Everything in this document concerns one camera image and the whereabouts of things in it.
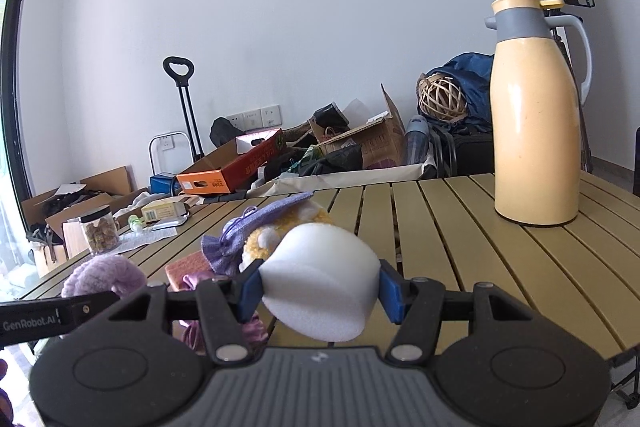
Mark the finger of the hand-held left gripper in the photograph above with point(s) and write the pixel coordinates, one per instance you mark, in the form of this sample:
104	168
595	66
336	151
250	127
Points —
87	308

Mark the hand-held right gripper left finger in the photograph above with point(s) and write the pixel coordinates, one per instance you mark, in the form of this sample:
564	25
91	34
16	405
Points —
250	292

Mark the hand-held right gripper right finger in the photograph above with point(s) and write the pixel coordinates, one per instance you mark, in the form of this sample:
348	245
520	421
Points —
391	297

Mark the white foam sponge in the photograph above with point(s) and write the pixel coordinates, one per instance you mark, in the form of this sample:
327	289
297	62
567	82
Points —
320	282

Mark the yellow plush toy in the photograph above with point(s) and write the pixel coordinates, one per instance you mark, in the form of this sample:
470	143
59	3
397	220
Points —
300	217

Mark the pink satin cloth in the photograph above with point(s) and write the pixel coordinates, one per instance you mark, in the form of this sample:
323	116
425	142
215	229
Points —
250	332

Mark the white cardboard box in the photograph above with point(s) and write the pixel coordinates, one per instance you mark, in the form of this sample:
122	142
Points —
47	259

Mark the pink rectangular sponge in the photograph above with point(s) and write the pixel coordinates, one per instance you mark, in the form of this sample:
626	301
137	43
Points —
187	269

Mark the clear jar of snacks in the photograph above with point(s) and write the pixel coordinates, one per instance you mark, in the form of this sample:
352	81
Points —
100	232

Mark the olive folding slat table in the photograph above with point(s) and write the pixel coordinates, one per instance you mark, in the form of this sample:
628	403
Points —
450	232

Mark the printed paper sheet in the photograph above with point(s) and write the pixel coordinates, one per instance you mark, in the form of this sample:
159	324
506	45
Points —
150	238

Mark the small green bottle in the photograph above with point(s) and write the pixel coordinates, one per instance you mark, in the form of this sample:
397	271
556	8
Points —
137	223

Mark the silver foil pouch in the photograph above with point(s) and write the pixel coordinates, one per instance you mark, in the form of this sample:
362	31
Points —
172	222

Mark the white cloth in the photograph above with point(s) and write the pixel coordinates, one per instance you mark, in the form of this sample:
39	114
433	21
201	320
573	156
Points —
130	207

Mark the orange cardboard tray box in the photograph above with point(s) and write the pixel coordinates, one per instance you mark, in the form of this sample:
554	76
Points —
215	179

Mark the small tan carton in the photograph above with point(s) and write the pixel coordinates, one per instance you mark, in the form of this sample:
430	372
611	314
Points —
162	210

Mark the blue box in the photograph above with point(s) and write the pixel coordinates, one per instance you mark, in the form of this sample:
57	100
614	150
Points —
162	184

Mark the open brown cardboard box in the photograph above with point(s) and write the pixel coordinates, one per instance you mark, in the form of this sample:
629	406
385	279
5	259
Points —
380	142

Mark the grey blue bottle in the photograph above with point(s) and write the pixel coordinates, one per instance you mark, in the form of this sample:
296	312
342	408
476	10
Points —
416	142

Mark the black woven bag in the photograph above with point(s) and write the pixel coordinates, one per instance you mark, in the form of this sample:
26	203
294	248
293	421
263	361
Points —
331	117

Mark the wicker ball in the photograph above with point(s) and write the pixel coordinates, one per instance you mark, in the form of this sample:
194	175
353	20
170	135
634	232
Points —
442	99

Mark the yellow thermos jug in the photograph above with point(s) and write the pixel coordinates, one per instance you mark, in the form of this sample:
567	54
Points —
535	132

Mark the dark blue cloth bag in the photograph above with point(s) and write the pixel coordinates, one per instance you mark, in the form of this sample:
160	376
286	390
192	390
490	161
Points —
475	82

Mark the black tripod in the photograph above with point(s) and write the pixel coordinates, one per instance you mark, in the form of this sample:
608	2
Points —
586	147

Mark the white metal tube frame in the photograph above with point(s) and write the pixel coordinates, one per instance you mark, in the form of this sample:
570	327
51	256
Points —
151	157

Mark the white wall socket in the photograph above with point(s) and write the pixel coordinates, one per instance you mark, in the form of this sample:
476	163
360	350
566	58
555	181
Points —
166	145
235	122
270	116
252	119

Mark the black window frame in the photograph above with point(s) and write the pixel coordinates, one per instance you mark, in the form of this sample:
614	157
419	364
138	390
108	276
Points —
11	82

